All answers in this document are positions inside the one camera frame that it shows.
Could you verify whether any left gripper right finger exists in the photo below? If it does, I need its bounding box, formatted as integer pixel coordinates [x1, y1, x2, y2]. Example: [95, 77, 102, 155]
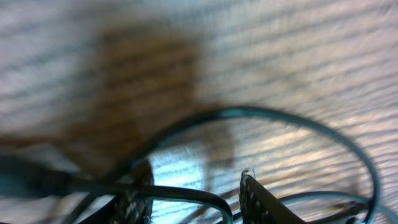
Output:
[239, 169, 306, 224]

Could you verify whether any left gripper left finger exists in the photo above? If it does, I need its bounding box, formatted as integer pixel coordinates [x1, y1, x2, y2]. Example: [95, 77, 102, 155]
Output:
[77, 160, 155, 224]

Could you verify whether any black USB cable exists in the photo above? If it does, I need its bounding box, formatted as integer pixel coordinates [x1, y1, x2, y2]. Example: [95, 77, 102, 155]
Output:
[0, 105, 382, 224]

